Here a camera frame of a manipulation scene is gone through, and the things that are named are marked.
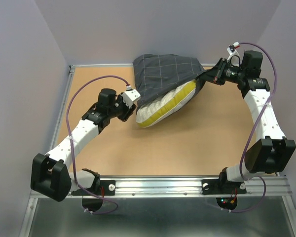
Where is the metal front panel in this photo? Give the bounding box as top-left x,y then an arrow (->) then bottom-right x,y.
21,197 -> 295,237

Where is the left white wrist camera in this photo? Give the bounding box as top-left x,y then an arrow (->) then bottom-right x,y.
121,85 -> 141,108

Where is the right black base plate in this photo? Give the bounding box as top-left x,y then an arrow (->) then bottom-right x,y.
201,179 -> 247,195

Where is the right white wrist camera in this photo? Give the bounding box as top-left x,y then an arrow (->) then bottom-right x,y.
227,42 -> 240,61

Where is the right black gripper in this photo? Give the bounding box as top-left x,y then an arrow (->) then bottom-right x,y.
198,57 -> 246,85

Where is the dark grey checked pillowcase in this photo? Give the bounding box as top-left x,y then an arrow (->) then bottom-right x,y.
133,54 -> 205,109

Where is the white pillow yellow edge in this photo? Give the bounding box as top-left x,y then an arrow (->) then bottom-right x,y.
136,79 -> 197,128

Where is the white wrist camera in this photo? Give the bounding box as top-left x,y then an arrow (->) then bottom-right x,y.
121,85 -> 141,108
227,42 -> 240,61

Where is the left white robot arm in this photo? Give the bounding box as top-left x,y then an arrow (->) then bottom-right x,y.
31,86 -> 141,201

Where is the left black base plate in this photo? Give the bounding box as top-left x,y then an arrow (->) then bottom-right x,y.
71,179 -> 116,197

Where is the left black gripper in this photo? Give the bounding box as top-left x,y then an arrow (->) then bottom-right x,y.
108,92 -> 137,122

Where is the aluminium frame rail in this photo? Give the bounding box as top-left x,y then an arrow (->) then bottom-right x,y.
31,64 -> 293,198

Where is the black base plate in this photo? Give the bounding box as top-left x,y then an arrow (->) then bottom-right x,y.
201,179 -> 247,195
71,179 -> 116,197

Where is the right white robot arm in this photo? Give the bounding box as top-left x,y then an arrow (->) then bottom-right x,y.
210,50 -> 296,193

